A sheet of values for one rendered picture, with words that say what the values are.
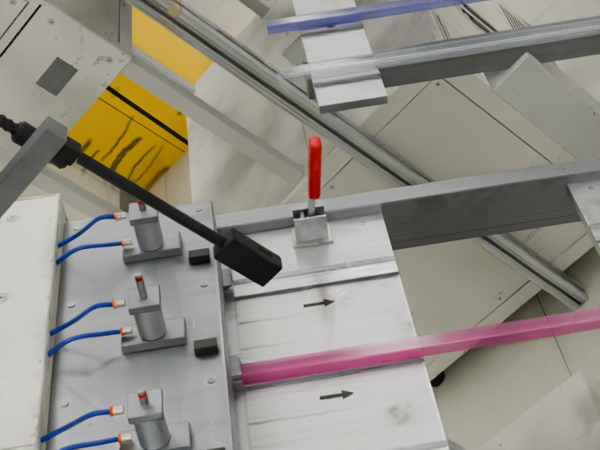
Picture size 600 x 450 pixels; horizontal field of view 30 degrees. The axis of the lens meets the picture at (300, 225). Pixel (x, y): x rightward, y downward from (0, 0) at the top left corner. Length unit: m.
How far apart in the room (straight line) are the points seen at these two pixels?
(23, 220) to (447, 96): 1.08
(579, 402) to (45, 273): 0.63
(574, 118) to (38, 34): 0.86
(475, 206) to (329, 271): 0.17
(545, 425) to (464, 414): 1.06
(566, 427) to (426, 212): 0.33
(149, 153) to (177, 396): 3.38
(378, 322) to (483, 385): 1.41
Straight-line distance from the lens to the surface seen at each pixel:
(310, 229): 1.03
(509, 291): 2.26
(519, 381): 2.29
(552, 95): 1.36
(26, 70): 1.86
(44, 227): 1.00
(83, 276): 0.96
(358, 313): 0.97
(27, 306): 0.92
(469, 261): 2.18
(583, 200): 1.08
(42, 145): 0.70
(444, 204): 1.08
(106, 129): 4.15
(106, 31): 1.86
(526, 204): 1.11
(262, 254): 0.76
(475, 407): 2.35
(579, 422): 1.28
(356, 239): 1.04
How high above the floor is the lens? 1.53
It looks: 28 degrees down
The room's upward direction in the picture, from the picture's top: 58 degrees counter-clockwise
